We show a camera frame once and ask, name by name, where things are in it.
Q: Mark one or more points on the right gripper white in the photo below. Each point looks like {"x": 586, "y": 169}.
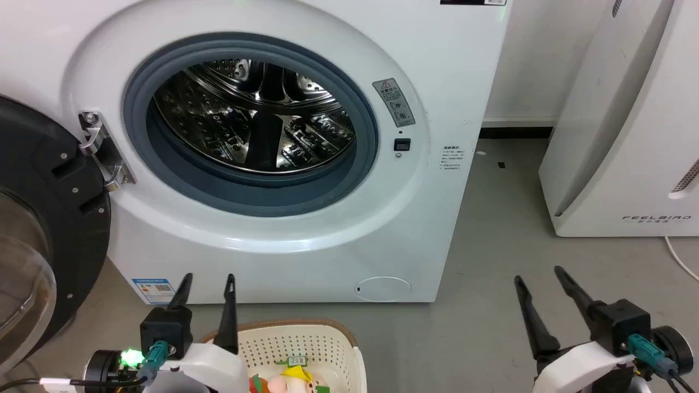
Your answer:
{"x": 579, "y": 368}

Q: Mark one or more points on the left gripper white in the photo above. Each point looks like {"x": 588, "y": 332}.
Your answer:
{"x": 215, "y": 371}

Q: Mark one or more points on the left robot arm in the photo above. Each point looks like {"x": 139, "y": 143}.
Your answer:
{"x": 104, "y": 368}

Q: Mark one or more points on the colourful plush toy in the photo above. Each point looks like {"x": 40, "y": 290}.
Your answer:
{"x": 295, "y": 379}

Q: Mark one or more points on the black washing machine door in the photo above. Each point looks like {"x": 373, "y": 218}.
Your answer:
{"x": 60, "y": 218}

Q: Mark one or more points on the stainless steel washing machine drum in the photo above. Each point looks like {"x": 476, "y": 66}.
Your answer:
{"x": 256, "y": 114}

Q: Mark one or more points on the blue energy label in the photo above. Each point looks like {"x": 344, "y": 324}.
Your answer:
{"x": 154, "y": 289}

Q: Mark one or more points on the cream plastic laundry basket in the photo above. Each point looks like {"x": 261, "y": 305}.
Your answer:
{"x": 327, "y": 344}

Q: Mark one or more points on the oval filter cover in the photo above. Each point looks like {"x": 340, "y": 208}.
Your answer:
{"x": 383, "y": 289}

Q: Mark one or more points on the metal door hinge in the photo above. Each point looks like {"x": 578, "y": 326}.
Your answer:
{"x": 106, "y": 155}

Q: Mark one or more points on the black baseboard strip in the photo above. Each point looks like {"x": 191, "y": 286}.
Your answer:
{"x": 516, "y": 132}

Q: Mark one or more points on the white air purifier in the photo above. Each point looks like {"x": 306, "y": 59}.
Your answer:
{"x": 617, "y": 136}

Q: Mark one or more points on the grey rubber door gasket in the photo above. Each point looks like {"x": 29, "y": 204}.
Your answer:
{"x": 360, "y": 164}

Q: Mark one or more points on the white washing machine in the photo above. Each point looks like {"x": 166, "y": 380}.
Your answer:
{"x": 437, "y": 82}

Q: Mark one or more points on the grey warning sticker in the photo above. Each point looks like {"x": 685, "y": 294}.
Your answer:
{"x": 394, "y": 102}

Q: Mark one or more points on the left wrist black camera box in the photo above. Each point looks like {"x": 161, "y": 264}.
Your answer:
{"x": 164, "y": 330}

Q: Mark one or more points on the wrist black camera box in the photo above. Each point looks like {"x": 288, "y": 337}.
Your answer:
{"x": 620, "y": 325}
{"x": 164, "y": 330}

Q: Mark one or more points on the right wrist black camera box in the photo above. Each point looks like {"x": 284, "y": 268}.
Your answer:
{"x": 620, "y": 325}

